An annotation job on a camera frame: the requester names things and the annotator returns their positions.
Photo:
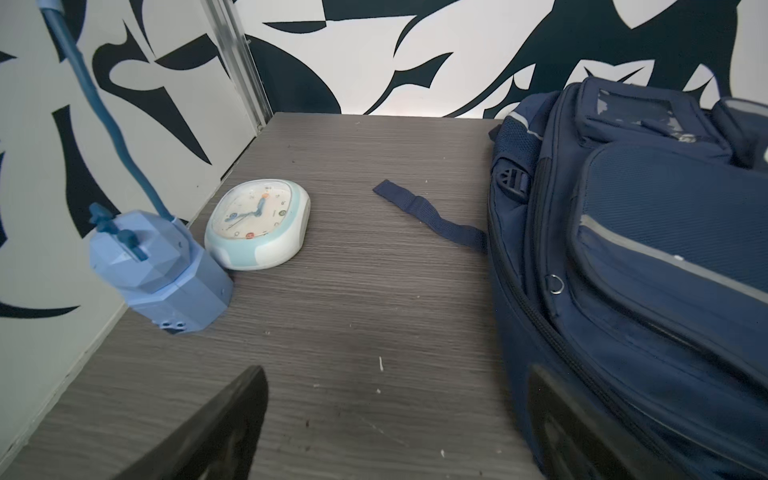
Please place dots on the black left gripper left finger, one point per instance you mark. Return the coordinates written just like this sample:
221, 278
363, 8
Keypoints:
218, 442

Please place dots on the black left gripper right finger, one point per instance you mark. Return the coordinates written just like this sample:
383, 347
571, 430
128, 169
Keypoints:
577, 441

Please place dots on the light blue round wall clock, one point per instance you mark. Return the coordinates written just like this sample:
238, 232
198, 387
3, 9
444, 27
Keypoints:
258, 224

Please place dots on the navy blue student backpack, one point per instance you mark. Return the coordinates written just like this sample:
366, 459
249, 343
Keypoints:
627, 244

